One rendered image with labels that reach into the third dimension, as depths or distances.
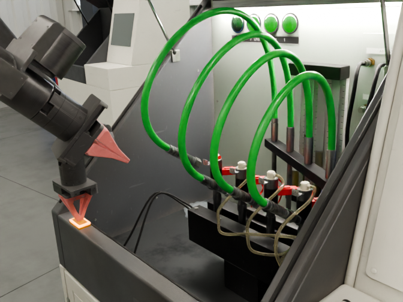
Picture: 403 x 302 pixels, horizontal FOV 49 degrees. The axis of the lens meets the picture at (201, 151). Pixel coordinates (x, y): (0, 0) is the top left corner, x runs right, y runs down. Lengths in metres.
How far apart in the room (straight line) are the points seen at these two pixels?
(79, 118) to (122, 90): 3.17
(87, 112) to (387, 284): 0.52
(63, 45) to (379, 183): 0.51
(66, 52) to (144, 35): 3.25
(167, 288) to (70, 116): 0.37
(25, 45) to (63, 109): 0.09
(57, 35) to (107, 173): 0.64
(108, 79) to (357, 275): 3.16
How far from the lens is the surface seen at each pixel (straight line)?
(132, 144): 1.21
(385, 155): 0.74
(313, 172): 0.91
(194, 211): 1.02
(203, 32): 1.32
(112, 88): 3.75
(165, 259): 1.13
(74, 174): 1.01
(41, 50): 0.61
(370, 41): 1.02
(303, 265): 0.69
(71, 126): 0.62
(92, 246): 1.01
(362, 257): 0.78
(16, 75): 0.58
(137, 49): 3.83
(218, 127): 0.73
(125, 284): 0.92
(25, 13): 8.11
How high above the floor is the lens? 1.43
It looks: 18 degrees down
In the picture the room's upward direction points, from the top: 2 degrees counter-clockwise
